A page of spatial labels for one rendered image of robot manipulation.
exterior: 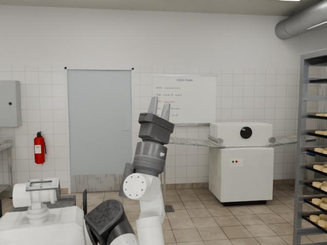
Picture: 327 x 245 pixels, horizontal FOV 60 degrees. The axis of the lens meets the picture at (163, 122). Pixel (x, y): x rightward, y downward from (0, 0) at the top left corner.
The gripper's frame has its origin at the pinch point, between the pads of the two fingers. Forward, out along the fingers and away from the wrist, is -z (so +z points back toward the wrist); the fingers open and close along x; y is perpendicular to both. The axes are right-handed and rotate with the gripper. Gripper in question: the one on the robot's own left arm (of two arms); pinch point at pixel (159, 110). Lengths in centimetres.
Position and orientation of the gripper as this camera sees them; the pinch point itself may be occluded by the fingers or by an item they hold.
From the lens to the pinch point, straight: 83.5
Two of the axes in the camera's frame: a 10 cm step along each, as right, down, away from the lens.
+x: -6.7, -3.2, -6.7
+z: -1.8, 9.4, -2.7
